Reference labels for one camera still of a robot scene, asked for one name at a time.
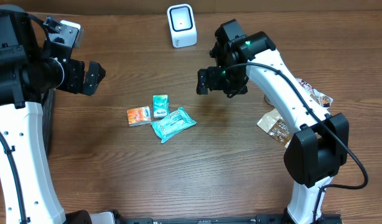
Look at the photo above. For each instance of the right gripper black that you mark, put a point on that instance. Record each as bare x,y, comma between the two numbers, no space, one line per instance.
213,74

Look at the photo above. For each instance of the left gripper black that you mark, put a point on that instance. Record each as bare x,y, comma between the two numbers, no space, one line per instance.
78,84

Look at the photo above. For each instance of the small green white packet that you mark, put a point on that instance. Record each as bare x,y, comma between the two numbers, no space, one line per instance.
160,106

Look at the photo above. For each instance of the orange packet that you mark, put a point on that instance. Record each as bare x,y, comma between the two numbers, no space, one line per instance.
139,116

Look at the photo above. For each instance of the teal wet wipes pack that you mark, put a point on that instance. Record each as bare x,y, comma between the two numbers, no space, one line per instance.
172,124

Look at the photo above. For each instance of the brown white snack bag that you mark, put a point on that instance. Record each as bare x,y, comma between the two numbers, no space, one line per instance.
273,124

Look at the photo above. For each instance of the round can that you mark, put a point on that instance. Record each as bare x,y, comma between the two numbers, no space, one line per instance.
267,100

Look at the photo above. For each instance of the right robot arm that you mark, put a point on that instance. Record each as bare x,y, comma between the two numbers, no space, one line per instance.
316,150

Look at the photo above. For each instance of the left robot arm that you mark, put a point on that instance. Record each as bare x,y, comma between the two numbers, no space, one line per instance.
35,58

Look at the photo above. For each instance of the white barcode scanner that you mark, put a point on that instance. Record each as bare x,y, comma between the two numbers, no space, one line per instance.
182,25

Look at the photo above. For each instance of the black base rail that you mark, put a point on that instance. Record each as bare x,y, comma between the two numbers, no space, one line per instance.
209,220

